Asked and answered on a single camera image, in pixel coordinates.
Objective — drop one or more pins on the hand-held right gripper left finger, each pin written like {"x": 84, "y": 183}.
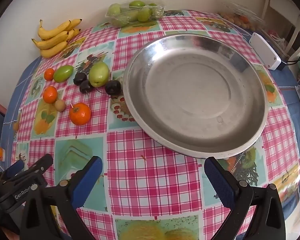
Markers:
{"x": 87, "y": 180}

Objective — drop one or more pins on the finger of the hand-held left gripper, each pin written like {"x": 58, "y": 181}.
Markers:
{"x": 15, "y": 168}
{"x": 43, "y": 161}

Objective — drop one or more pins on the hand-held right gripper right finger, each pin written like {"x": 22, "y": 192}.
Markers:
{"x": 220, "y": 182}

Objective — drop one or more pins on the round brown longan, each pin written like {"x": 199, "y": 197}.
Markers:
{"x": 59, "y": 105}

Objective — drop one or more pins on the stemmed orange tangerine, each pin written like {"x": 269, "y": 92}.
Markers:
{"x": 80, "y": 114}

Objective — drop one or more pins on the medium orange tangerine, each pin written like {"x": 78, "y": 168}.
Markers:
{"x": 50, "y": 94}

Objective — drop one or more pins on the dark red cherry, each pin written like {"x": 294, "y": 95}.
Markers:
{"x": 78, "y": 78}
{"x": 113, "y": 87}
{"x": 86, "y": 86}

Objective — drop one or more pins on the small orange tangerine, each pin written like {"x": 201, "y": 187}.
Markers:
{"x": 49, "y": 74}

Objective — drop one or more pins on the round metal plate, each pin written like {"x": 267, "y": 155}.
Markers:
{"x": 195, "y": 97}

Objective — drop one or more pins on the small green jujube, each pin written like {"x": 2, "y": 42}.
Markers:
{"x": 63, "y": 73}

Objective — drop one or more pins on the large green jujube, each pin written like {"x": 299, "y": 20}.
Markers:
{"x": 99, "y": 74}

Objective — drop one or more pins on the pink checked fruit-print tablecloth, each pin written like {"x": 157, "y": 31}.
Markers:
{"x": 145, "y": 180}

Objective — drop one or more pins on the yellow banana bunch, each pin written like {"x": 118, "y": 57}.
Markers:
{"x": 52, "y": 33}

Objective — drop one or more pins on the black power adapter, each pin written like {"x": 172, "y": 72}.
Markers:
{"x": 282, "y": 66}

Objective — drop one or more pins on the white plastic box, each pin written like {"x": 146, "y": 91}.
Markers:
{"x": 263, "y": 50}

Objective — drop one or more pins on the pink white mesh bag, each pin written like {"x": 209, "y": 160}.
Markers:
{"x": 276, "y": 38}

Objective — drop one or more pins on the clear plastic punnet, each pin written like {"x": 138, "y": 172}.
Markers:
{"x": 122, "y": 20}

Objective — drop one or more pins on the pile of tan longans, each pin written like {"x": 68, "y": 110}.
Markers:
{"x": 230, "y": 17}

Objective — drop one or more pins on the pile of green jujubes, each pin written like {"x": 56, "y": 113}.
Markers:
{"x": 114, "y": 9}

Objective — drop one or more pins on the clear plastic clamshell box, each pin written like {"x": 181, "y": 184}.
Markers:
{"x": 240, "y": 10}

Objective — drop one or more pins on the white chair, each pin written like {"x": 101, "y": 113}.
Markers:
{"x": 277, "y": 5}

